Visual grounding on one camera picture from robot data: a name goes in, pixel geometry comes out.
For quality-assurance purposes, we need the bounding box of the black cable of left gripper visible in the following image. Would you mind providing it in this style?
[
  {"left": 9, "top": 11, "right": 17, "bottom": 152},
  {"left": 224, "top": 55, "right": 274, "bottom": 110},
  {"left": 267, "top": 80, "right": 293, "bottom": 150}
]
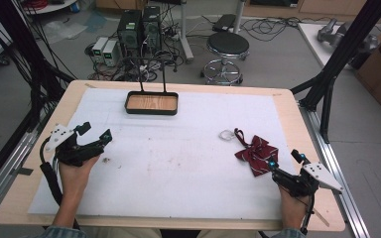
[{"left": 39, "top": 135, "right": 81, "bottom": 231}]

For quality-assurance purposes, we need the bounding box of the person's right hand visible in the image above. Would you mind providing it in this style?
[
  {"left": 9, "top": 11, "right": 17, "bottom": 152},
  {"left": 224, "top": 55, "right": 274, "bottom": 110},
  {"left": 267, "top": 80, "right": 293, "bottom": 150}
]
[{"left": 278, "top": 185, "right": 313, "bottom": 230}]

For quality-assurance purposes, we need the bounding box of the white power supply unit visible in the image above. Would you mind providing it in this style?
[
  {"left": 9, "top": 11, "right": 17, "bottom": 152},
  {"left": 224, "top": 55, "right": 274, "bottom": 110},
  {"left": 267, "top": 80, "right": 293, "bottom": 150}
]
[
  {"left": 91, "top": 36, "right": 110, "bottom": 64},
  {"left": 101, "top": 40, "right": 121, "bottom": 67}
]

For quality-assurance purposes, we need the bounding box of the person's left hand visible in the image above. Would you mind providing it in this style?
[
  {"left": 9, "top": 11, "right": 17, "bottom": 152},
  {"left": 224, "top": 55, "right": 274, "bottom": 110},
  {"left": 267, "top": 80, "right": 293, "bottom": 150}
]
[{"left": 58, "top": 155, "right": 102, "bottom": 200}]

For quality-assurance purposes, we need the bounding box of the white board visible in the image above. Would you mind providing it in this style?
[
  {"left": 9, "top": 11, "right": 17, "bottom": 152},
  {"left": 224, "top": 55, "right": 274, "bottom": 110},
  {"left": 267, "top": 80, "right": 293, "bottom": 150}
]
[{"left": 297, "top": 22, "right": 356, "bottom": 71}]

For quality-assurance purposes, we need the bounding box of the round white table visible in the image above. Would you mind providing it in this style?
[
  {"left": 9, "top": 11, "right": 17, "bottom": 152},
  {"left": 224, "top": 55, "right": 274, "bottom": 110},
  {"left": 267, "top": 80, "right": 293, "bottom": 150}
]
[{"left": 22, "top": 0, "right": 77, "bottom": 16}]

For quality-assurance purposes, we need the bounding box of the black stand with wooden tray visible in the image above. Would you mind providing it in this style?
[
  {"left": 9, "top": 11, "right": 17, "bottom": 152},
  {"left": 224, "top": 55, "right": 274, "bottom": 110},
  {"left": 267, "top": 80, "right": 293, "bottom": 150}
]
[{"left": 124, "top": 57, "right": 180, "bottom": 116}]

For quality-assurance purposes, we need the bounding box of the aluminium rail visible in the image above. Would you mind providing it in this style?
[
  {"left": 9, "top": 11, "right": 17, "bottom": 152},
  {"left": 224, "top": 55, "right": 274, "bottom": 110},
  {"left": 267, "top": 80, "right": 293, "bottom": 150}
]
[
  {"left": 0, "top": 127, "right": 49, "bottom": 221},
  {"left": 299, "top": 101, "right": 372, "bottom": 238}
]

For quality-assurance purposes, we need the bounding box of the black tape strip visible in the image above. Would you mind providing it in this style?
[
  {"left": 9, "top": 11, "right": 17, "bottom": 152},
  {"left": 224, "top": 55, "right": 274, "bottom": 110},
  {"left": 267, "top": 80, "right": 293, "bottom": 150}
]
[{"left": 16, "top": 167, "right": 35, "bottom": 177}]

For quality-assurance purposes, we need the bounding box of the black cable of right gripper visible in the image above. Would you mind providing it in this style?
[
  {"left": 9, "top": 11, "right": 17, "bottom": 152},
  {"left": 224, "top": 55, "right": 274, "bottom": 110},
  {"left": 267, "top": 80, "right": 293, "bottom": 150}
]
[{"left": 299, "top": 193, "right": 316, "bottom": 236}]

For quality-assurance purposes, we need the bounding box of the tangle of black cables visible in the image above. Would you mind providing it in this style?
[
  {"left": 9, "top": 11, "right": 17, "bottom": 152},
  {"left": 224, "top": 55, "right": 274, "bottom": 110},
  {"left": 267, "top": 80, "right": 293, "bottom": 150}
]
[{"left": 240, "top": 15, "right": 314, "bottom": 43}]

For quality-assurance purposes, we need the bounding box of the red striped bow tie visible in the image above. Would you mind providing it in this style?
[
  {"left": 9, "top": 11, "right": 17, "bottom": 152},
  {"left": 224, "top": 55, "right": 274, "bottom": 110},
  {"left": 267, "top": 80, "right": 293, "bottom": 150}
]
[{"left": 233, "top": 127, "right": 280, "bottom": 178}]

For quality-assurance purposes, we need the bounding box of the white table leg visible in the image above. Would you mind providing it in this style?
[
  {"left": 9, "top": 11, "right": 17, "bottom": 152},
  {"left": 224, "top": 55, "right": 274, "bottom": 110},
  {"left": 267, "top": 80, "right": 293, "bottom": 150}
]
[
  {"left": 176, "top": 0, "right": 195, "bottom": 64},
  {"left": 232, "top": 0, "right": 248, "bottom": 35}
]

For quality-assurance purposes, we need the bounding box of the grey device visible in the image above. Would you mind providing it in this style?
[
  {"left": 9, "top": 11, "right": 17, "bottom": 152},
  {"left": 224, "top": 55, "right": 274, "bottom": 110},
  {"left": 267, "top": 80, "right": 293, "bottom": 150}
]
[{"left": 317, "top": 17, "right": 380, "bottom": 55}]

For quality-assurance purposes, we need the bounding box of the flat black box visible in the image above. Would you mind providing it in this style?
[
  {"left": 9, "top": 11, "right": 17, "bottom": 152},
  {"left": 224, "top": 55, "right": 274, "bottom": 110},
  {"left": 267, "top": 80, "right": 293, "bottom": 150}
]
[{"left": 211, "top": 13, "right": 238, "bottom": 34}]

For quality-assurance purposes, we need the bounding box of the white foam sheet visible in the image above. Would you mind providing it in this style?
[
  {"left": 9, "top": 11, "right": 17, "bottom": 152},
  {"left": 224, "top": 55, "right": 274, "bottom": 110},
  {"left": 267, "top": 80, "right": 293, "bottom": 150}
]
[{"left": 27, "top": 86, "right": 298, "bottom": 221}]

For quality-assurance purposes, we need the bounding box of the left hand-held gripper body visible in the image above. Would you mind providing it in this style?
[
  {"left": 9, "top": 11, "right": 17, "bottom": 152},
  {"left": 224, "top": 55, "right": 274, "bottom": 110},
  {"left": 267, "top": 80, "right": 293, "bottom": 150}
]
[{"left": 45, "top": 123, "right": 105, "bottom": 168}]

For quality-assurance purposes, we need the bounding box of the black computer tower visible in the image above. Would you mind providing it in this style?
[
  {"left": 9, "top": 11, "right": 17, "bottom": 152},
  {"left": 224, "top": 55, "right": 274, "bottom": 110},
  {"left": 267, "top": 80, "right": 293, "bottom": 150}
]
[
  {"left": 141, "top": 5, "right": 163, "bottom": 56},
  {"left": 116, "top": 9, "right": 144, "bottom": 58}
]

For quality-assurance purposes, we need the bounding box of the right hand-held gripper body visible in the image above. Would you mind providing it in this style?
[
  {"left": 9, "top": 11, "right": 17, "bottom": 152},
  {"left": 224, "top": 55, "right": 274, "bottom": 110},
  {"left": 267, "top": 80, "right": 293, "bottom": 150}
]
[{"left": 271, "top": 162, "right": 344, "bottom": 198}]

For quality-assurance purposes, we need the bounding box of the black round stool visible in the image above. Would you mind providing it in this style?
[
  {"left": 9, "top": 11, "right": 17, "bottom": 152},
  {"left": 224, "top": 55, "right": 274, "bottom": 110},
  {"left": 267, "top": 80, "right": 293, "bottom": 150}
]
[{"left": 200, "top": 31, "right": 251, "bottom": 86}]

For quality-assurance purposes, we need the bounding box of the small clear plastic piece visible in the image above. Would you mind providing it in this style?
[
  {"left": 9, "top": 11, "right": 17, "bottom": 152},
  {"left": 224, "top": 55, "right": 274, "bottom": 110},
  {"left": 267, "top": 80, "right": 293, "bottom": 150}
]
[{"left": 218, "top": 129, "right": 236, "bottom": 143}]

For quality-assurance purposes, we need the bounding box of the black metal frame stand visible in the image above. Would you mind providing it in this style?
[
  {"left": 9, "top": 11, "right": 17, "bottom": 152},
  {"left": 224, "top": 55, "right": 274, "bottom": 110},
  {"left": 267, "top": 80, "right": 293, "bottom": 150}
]
[
  {"left": 0, "top": 0, "right": 76, "bottom": 134},
  {"left": 290, "top": 0, "right": 381, "bottom": 144}
]

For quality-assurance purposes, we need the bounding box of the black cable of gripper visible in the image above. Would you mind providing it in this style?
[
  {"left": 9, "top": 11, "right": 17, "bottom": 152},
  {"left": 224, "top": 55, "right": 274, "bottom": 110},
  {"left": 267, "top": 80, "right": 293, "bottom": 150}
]
[
  {"left": 39, "top": 135, "right": 81, "bottom": 231},
  {"left": 299, "top": 193, "right": 316, "bottom": 236}
]

